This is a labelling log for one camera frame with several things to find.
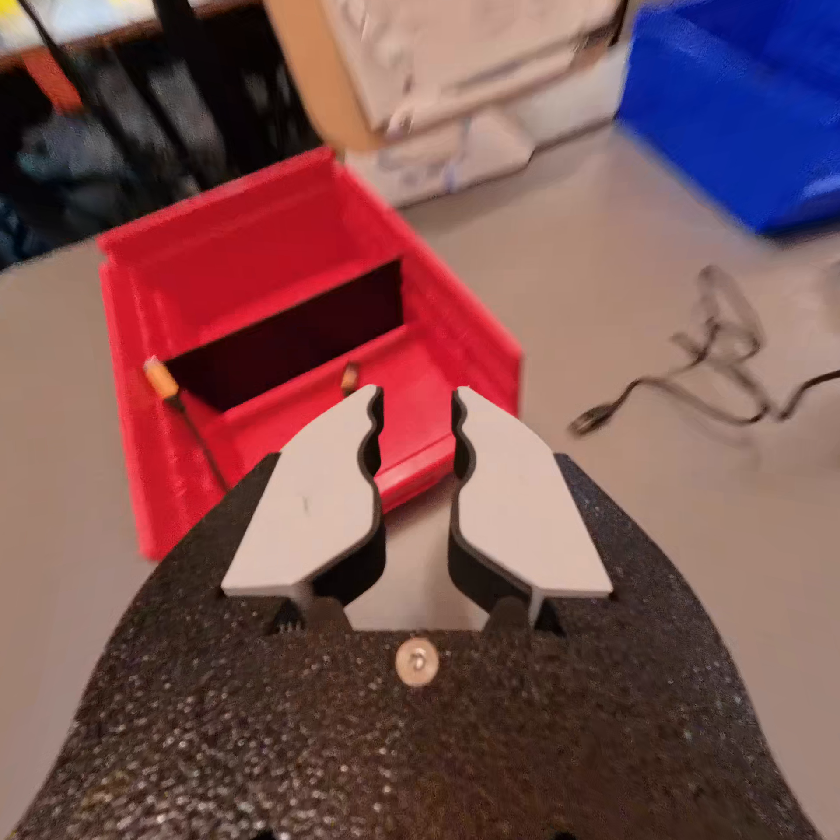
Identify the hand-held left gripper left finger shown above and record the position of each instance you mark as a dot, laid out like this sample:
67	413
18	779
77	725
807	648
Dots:
308	512

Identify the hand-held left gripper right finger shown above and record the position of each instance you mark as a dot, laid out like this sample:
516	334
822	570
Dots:
525	518

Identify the red plastic bin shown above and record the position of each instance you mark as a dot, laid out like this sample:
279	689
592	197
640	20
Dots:
262	249

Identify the black bin divider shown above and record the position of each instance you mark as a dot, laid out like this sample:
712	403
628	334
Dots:
295	334

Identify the white plastic packet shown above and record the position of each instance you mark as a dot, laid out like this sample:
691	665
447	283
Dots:
485	151

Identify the dark blurred furniture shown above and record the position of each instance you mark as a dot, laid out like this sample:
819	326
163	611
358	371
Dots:
131	124

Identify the brown cardboard box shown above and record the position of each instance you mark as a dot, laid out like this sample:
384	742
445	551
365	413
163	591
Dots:
321	72

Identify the blue plastic bin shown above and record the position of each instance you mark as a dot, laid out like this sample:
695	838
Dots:
728	124

